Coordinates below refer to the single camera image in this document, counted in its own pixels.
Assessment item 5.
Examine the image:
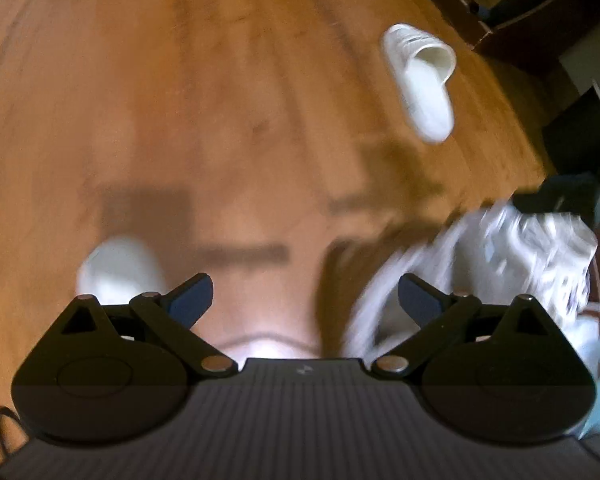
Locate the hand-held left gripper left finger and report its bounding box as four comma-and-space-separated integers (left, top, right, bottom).
60, 273, 239, 378

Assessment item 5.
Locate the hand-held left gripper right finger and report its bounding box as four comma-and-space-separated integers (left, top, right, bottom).
371, 273, 551, 378

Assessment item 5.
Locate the black cable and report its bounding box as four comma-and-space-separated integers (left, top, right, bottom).
0, 402, 33, 466

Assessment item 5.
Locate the cream ribbed slide sandal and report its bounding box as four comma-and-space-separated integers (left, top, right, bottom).
77, 237, 168, 306
381, 23, 457, 143

